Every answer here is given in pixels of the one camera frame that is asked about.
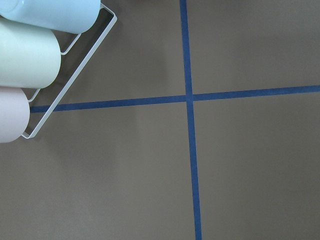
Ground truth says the pale pink cup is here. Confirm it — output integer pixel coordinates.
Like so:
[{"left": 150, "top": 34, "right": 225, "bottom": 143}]
[{"left": 0, "top": 87, "right": 30, "bottom": 143}]

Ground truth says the light blue cup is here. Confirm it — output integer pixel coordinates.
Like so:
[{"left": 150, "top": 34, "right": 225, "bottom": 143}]
[{"left": 0, "top": 0, "right": 101, "bottom": 34}]

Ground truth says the cream white cup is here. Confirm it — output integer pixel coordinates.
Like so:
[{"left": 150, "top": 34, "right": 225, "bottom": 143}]
[{"left": 0, "top": 17, "right": 61, "bottom": 89}]

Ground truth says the white wire cup rack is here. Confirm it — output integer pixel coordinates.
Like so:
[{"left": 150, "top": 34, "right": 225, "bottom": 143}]
[{"left": 21, "top": 2, "right": 118, "bottom": 139}]

